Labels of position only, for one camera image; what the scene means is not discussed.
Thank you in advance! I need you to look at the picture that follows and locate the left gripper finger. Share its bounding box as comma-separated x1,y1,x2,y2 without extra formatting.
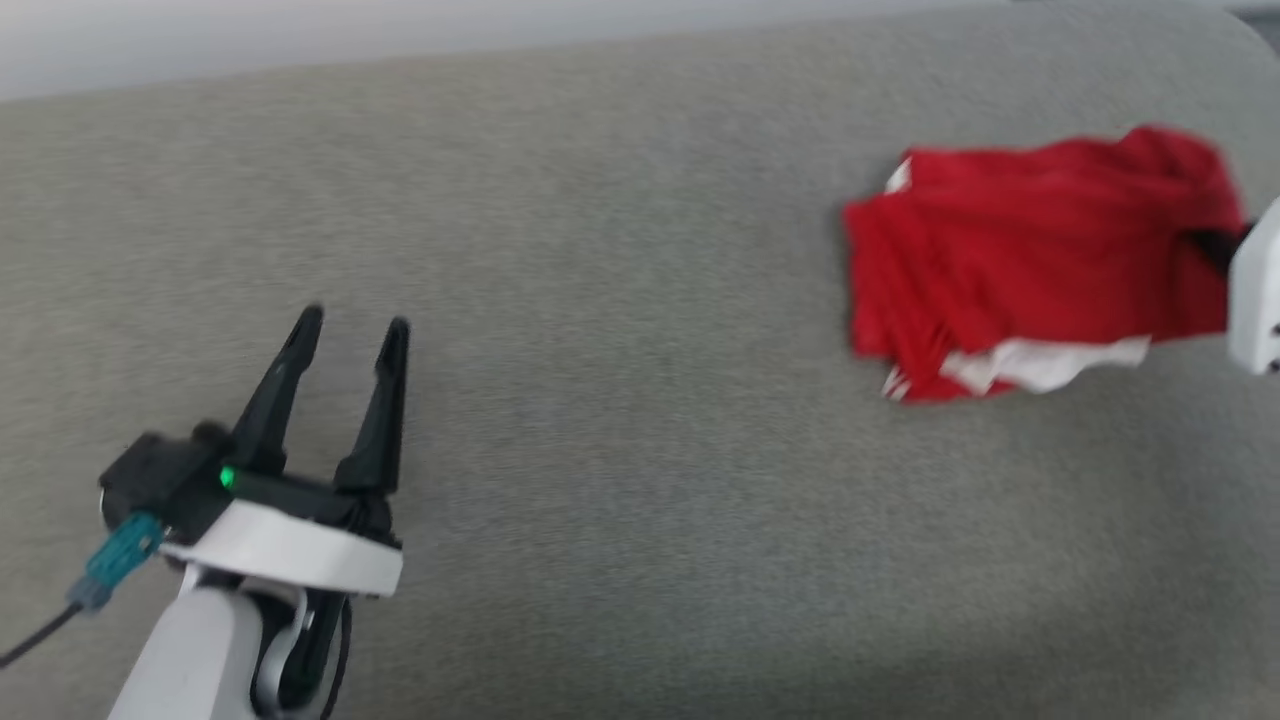
232,305,326,477
335,317,412,497

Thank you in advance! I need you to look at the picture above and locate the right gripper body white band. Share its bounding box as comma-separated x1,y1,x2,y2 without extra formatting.
1226,197,1280,377

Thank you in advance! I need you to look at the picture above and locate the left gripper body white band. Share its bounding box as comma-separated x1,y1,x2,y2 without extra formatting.
160,468,405,599

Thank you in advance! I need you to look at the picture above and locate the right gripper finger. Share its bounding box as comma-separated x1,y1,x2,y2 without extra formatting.
1188,225,1257,278

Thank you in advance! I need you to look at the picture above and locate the red and white garment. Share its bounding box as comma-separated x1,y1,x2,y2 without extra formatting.
843,125,1253,404

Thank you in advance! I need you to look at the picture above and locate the teal left camera connector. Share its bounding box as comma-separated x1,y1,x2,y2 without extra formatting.
67,511,167,613

